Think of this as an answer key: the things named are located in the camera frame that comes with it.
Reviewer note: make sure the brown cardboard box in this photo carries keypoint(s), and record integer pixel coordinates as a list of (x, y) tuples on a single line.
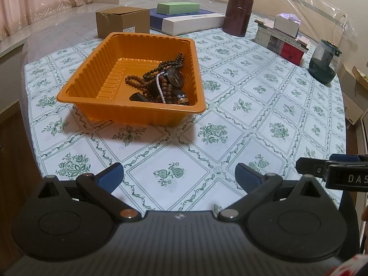
[(120, 20)]

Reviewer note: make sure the clear plastic sheet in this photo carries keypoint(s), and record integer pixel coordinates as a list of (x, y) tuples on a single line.
[(316, 3)]

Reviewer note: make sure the white long box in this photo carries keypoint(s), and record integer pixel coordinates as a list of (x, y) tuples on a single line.
[(195, 23)]

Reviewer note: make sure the white thin book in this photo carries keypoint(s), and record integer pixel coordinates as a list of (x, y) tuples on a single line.
[(264, 30)]

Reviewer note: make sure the white purple tissue box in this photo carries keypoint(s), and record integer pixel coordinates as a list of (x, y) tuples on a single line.
[(284, 26)]

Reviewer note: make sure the thick red grey book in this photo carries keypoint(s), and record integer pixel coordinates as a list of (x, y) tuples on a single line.
[(290, 53)]

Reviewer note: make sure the green long box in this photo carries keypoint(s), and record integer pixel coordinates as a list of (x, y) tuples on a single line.
[(178, 8)]

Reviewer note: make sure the black dial watch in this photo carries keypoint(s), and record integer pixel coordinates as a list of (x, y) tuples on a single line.
[(174, 76)]

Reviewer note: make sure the green floral tablecloth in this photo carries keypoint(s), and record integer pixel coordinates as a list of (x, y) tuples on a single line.
[(258, 106)]

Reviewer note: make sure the person's right hand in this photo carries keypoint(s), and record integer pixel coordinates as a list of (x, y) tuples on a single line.
[(365, 214)]

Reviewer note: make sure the small black box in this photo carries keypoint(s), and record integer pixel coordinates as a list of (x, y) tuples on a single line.
[(138, 97)]

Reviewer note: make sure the orange plastic tray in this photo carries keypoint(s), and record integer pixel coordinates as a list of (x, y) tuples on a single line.
[(95, 72)]

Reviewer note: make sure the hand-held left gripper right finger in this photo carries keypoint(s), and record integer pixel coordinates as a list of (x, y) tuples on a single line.
[(247, 176)]

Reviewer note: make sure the green glass jar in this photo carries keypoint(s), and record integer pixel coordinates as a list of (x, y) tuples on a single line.
[(323, 66)]

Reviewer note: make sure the blue flat box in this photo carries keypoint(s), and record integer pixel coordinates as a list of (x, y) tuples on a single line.
[(155, 20)]

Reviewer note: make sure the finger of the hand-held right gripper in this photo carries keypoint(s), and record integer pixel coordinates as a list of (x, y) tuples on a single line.
[(345, 158), (310, 168)]

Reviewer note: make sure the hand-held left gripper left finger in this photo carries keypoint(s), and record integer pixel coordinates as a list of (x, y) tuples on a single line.
[(110, 176)]

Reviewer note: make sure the red patterned clothing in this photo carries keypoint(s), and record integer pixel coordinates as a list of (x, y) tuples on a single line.
[(350, 267)]

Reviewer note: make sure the open cardboard boxes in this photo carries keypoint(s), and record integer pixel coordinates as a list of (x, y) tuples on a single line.
[(350, 97)]

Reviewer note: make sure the brown cylindrical canister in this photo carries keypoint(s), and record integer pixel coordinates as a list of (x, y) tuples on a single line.
[(237, 14)]

